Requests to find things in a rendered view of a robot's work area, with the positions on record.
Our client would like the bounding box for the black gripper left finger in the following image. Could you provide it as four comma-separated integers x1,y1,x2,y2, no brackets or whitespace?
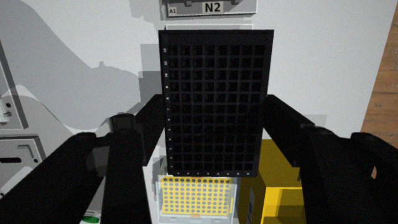
0,94,165,224

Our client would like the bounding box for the black assay plate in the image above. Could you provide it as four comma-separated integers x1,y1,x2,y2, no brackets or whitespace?
158,29,274,177

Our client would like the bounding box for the yellow waste bin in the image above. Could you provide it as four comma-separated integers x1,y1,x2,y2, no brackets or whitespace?
238,139,307,224

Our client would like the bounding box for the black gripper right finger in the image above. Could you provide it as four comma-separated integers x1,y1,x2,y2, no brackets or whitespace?
263,95,398,224

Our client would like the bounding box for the clear multiwell plate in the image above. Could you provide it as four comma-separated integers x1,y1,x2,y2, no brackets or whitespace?
0,93,10,122

